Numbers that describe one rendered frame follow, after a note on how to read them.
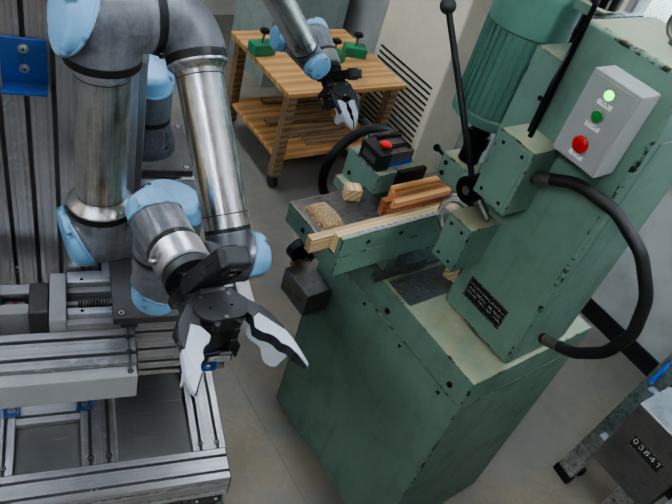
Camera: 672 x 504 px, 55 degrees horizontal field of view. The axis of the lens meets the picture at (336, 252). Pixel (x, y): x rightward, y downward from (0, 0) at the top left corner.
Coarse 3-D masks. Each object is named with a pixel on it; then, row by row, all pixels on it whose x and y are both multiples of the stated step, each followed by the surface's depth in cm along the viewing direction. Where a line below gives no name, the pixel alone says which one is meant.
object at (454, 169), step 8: (448, 152) 158; (456, 152) 159; (448, 160) 158; (456, 160) 156; (440, 168) 160; (448, 168) 158; (456, 168) 156; (464, 168) 154; (440, 176) 161; (448, 176) 159; (456, 176) 157; (448, 184) 159; (456, 184) 157; (456, 192) 158
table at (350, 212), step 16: (336, 176) 175; (336, 192) 164; (368, 192) 167; (384, 192) 169; (288, 208) 158; (336, 208) 159; (352, 208) 160; (368, 208) 162; (304, 224) 153; (304, 240) 155; (400, 240) 156; (416, 240) 160; (432, 240) 165; (320, 256) 151; (352, 256) 148; (368, 256) 152; (384, 256) 157; (336, 272) 149
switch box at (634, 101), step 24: (600, 72) 107; (624, 72) 109; (600, 96) 108; (624, 96) 104; (648, 96) 103; (576, 120) 112; (624, 120) 105; (600, 144) 110; (624, 144) 110; (600, 168) 111
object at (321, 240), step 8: (416, 208) 160; (384, 216) 154; (392, 216) 155; (352, 224) 149; (360, 224) 150; (320, 232) 144; (328, 232) 145; (312, 240) 142; (320, 240) 143; (328, 240) 145; (304, 248) 145; (312, 248) 144; (320, 248) 145
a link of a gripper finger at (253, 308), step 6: (246, 300) 83; (252, 306) 82; (258, 306) 83; (252, 312) 82; (264, 312) 82; (270, 312) 83; (246, 318) 82; (252, 318) 81; (270, 318) 82; (276, 318) 82
